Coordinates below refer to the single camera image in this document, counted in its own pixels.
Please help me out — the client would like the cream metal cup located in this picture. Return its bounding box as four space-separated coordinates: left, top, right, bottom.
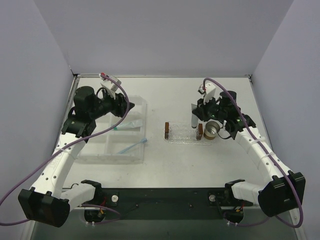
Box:
203 121 221 140

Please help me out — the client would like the white dark-cap toothpaste tube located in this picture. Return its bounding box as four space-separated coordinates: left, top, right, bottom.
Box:
191 103 199 129

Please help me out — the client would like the clear textured glass tray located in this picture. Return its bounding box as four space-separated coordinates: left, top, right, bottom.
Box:
163 121 215 146

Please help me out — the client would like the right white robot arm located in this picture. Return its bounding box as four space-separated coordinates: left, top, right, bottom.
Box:
192 90 306 217

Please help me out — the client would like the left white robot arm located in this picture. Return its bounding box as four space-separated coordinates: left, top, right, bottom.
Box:
18 86 135 227

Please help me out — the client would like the green cap toothpaste tube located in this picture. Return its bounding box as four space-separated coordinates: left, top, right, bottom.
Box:
113 119 143 131

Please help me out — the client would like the light blue toothbrush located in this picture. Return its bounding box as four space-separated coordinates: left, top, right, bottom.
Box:
118 138 148 154

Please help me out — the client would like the clear plastic organizer box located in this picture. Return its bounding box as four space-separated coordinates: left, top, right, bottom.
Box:
76 95 147 165

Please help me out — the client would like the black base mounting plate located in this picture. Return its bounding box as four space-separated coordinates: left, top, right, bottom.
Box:
83 187 253 223

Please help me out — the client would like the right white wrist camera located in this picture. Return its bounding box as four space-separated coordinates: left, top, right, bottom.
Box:
198 82 216 105

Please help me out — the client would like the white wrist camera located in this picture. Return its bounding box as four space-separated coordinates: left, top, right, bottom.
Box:
198 82 216 105
99 72 122 93

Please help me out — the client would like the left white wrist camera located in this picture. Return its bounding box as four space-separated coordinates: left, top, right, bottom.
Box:
99 72 122 93

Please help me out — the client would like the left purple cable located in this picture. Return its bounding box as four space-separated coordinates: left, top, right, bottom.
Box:
0 72 131 226

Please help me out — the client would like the purple cable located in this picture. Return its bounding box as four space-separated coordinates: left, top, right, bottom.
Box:
202 77 305 229
0 72 131 226

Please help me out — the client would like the aluminium front rail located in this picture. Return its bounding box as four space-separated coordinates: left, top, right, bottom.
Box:
219 187 300 209

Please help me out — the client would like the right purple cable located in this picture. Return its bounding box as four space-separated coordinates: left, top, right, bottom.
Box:
202 77 305 229

